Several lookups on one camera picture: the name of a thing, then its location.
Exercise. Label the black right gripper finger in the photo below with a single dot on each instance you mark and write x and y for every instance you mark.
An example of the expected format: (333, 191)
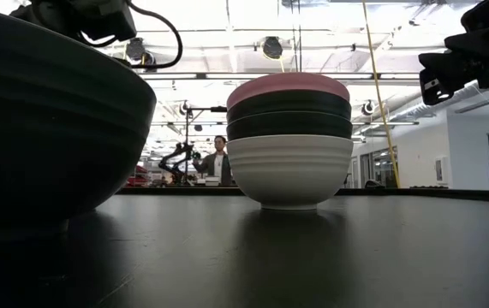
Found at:
(437, 85)

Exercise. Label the pink ribbed bowl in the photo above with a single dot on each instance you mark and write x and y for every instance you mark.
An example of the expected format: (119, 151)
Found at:
(287, 83)

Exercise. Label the background black robot arm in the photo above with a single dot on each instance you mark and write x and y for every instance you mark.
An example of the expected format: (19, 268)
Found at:
(175, 164)

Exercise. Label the white ribbed bowl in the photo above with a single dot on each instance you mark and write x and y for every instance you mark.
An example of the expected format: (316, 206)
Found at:
(289, 171)

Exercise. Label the red bins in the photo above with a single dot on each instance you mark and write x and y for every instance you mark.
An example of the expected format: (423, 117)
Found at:
(137, 177)

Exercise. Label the person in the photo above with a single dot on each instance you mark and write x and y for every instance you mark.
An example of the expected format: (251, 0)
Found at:
(217, 164)

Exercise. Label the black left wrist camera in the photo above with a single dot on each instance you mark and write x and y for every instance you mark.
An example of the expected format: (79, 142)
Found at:
(107, 19)

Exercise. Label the wall-mounted panel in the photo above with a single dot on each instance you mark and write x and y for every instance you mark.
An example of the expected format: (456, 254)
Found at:
(441, 170)

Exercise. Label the black aluminium table frame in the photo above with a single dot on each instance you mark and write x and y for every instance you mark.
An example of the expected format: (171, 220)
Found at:
(441, 194)

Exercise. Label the black camera stand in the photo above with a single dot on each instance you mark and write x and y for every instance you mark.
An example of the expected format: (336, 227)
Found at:
(186, 128)

